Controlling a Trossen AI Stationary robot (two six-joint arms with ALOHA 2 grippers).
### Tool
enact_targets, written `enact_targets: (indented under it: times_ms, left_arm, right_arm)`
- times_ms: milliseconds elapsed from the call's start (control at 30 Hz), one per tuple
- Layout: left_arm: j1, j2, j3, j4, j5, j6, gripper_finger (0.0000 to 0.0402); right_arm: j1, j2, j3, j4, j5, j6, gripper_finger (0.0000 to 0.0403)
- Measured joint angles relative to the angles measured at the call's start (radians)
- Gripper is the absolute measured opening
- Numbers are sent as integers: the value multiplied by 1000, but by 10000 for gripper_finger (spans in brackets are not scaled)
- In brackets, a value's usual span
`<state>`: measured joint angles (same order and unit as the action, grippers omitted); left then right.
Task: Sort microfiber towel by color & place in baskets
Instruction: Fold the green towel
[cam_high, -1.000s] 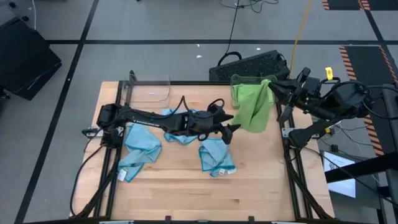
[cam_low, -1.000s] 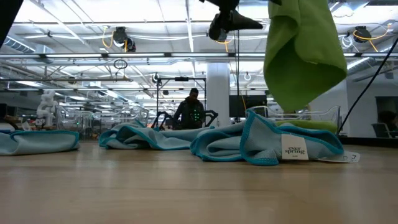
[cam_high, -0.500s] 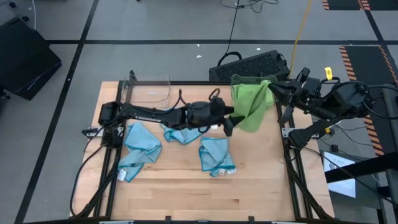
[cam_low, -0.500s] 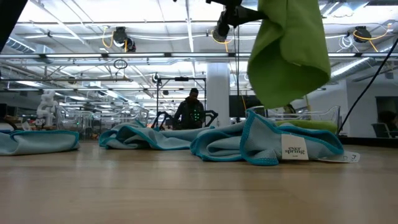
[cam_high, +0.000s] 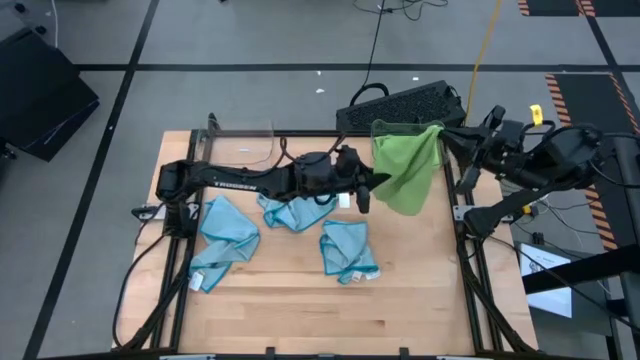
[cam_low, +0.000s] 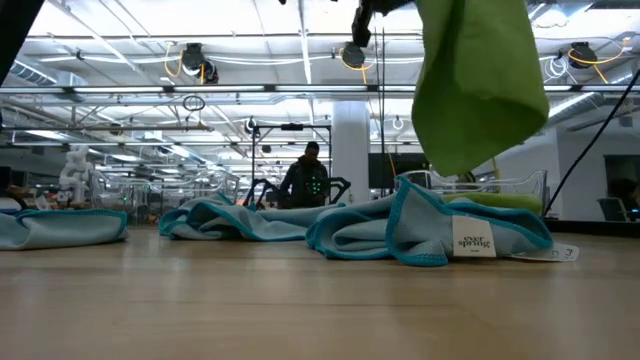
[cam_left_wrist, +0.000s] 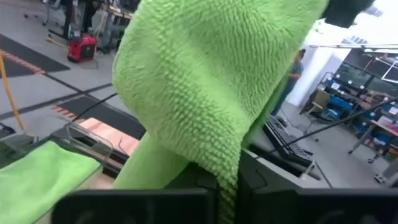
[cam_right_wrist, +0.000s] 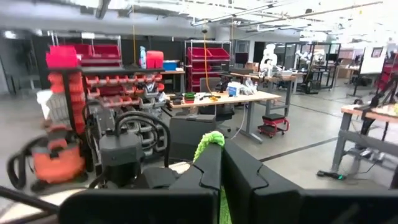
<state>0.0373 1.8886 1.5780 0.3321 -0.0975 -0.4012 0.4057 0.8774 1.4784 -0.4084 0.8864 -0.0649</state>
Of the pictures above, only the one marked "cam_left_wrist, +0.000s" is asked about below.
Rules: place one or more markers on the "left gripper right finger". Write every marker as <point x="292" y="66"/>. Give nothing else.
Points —
<point x="280" y="205"/>

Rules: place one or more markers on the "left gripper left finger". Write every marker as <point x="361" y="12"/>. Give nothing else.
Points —
<point x="140" y="207"/>

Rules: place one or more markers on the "person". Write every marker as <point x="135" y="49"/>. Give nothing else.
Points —
<point x="293" y="73"/>

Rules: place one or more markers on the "brown chair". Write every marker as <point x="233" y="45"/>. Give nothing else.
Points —
<point x="318" y="99"/>

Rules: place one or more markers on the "storage shelf with blue bins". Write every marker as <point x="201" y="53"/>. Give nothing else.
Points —
<point x="340" y="104"/>

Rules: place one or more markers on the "black mat with orange stripes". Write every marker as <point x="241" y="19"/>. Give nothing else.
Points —
<point x="31" y="57"/>
<point x="102" y="112"/>

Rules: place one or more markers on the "black slanted pole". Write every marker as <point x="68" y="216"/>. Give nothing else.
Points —
<point x="342" y="121"/>

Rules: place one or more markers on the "red portable generator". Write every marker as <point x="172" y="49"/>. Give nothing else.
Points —
<point x="81" y="49"/>

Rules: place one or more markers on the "workbench with black legs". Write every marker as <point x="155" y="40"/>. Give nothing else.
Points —
<point x="69" y="18"/>

